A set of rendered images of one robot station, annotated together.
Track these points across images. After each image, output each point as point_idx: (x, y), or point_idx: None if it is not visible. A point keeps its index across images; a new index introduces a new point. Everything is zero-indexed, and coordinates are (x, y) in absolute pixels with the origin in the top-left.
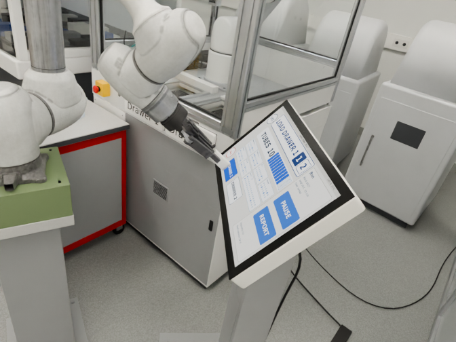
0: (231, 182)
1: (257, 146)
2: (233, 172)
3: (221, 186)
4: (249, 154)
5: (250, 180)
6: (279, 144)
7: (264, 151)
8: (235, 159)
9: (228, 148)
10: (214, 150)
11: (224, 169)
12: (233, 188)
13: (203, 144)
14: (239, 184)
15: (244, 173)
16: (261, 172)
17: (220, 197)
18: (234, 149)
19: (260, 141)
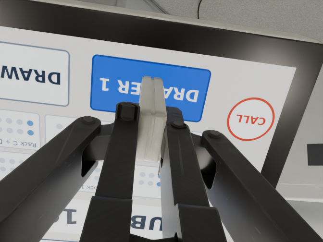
0: (68, 74)
1: (140, 197)
2: (115, 98)
3: (87, 29)
4: (138, 168)
5: (0, 136)
6: (69, 238)
7: (86, 205)
8: (184, 122)
9: (294, 118)
10: (135, 157)
11: (180, 68)
12: (19, 71)
13: (63, 207)
14: (15, 99)
15: (58, 129)
16: (3, 172)
17: (28, 7)
18: (245, 135)
19: (155, 209)
